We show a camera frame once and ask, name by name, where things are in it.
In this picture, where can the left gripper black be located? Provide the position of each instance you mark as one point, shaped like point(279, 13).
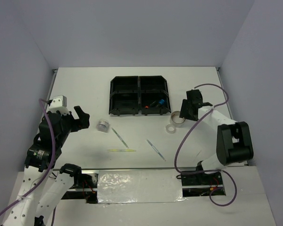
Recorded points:
point(79, 123)

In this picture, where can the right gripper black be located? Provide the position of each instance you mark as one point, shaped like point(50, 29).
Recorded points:
point(183, 113)

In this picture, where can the large brown-core tape roll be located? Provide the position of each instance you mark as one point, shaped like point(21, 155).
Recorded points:
point(176, 120)

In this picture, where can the pink cap black highlighter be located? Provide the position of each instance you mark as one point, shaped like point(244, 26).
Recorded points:
point(153, 104)

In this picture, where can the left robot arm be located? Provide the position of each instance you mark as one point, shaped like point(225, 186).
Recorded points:
point(33, 206)

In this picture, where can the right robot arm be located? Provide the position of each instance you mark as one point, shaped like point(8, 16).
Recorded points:
point(233, 139)

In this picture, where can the small clear tape roll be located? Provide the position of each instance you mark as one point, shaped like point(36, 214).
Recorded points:
point(170, 129)

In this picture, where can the silver tape roll in case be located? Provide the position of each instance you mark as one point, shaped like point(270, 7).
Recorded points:
point(102, 125)

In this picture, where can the black four-compartment organizer tray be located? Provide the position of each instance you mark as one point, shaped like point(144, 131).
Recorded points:
point(130, 94)

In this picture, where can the clear pen grey stripes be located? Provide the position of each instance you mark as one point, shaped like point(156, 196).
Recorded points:
point(125, 144)

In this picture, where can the yellow-green clear pen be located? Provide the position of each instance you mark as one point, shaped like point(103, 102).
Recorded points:
point(121, 150)

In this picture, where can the clear pen blue ink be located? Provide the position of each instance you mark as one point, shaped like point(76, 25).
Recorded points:
point(156, 150)

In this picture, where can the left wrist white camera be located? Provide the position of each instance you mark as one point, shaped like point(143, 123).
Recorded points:
point(59, 104)

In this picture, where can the aluminium rail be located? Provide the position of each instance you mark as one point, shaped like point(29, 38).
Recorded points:
point(89, 174)

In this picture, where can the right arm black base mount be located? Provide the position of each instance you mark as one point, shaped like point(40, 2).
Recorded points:
point(201, 179)

